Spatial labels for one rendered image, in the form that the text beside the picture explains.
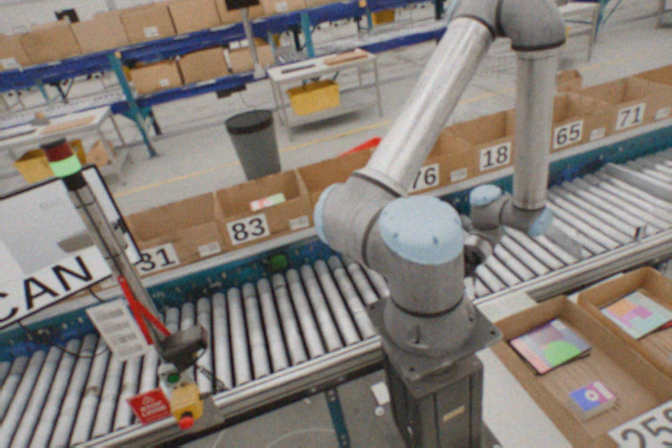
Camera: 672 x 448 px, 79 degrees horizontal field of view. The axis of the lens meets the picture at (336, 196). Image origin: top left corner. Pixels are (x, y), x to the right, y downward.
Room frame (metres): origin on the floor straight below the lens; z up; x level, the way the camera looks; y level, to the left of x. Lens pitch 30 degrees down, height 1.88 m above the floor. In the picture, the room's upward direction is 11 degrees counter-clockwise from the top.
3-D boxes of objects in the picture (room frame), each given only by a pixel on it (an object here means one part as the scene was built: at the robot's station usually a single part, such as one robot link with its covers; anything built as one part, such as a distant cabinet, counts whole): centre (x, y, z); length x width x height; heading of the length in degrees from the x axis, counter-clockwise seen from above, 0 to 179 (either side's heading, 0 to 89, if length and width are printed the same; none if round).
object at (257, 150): (4.11, 0.73, 0.32); 0.50 x 0.50 x 0.64
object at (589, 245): (1.42, -0.94, 0.72); 0.52 x 0.05 x 0.05; 12
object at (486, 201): (1.06, -0.47, 1.14); 0.12 x 0.09 x 0.12; 37
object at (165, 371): (0.81, 0.55, 0.95); 0.07 x 0.03 x 0.07; 102
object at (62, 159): (0.84, 0.55, 1.62); 0.05 x 0.05 x 0.06
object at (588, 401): (0.61, -0.56, 0.78); 0.10 x 0.06 x 0.05; 103
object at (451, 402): (0.62, -0.15, 0.91); 0.26 x 0.26 x 0.33; 15
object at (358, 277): (1.24, -0.05, 0.72); 0.52 x 0.05 x 0.05; 12
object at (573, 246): (1.40, -0.84, 0.76); 0.46 x 0.01 x 0.09; 12
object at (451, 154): (1.78, -0.44, 0.97); 0.39 x 0.29 x 0.17; 102
